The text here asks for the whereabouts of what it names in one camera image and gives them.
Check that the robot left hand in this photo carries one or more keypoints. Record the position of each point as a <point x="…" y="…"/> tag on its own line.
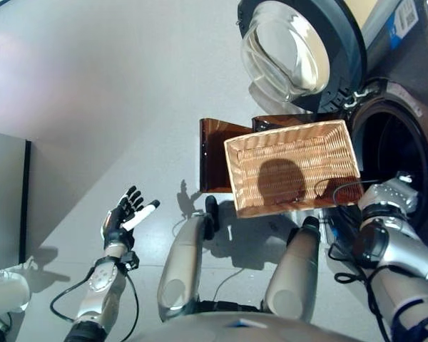
<point x="119" y="221"/>

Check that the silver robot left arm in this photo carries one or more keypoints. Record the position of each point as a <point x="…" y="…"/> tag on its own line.
<point x="100" y="288"/>

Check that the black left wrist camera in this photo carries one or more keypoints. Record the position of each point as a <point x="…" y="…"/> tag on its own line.
<point x="131" y="260"/>

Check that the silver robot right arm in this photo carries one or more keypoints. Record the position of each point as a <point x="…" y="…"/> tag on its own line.
<point x="396" y="249"/>

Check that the woven wicker laundry basket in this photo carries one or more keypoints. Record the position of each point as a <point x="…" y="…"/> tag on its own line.
<point x="292" y="171"/>

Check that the blue white energy label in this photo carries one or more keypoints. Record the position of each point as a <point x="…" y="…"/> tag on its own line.
<point x="401" y="23"/>

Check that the white and beige cabinet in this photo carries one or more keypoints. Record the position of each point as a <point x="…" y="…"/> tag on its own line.
<point x="364" y="10"/>

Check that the silver robot left leg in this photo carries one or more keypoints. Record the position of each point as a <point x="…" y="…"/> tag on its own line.
<point x="185" y="263"/>

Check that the silver robot right leg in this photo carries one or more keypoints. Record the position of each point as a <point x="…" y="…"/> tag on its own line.
<point x="296" y="274"/>

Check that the glossy brown wooden stool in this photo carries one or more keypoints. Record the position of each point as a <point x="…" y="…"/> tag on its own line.
<point x="214" y="156"/>

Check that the grey robot torso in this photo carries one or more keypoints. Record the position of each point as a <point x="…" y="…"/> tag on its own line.
<point x="242" y="329"/>

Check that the grey front-load washing machine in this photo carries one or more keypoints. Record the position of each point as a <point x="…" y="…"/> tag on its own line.
<point x="403" y="107"/>

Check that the round glass washer door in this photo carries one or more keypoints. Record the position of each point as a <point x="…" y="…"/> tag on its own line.
<point x="299" y="53"/>

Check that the white round object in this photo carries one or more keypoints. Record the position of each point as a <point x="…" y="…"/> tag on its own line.
<point x="5" y="292"/>

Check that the grey panel with black edge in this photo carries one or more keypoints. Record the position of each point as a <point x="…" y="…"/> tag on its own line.
<point x="7" y="203"/>

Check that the silver robot leg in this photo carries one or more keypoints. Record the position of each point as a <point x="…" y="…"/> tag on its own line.
<point x="185" y="263"/>
<point x="296" y="274"/>

